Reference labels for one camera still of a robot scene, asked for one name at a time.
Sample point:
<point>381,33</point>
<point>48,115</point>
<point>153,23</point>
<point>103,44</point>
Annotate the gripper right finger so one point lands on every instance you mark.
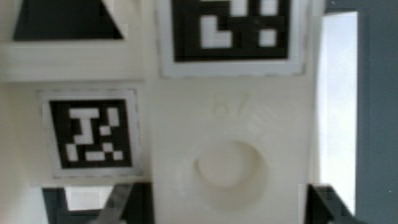
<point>325,208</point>

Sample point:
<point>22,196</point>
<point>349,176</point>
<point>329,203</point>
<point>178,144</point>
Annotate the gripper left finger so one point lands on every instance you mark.
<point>126,210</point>

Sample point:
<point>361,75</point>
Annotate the white chair back frame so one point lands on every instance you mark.
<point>157,101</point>

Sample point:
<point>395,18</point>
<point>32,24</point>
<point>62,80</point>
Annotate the white U-shaped fence frame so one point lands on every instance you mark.
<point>338,104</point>

